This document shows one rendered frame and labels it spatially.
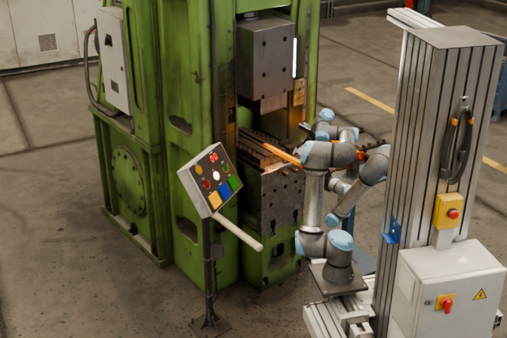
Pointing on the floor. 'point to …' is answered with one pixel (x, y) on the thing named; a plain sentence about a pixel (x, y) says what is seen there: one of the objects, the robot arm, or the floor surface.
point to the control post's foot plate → (201, 327)
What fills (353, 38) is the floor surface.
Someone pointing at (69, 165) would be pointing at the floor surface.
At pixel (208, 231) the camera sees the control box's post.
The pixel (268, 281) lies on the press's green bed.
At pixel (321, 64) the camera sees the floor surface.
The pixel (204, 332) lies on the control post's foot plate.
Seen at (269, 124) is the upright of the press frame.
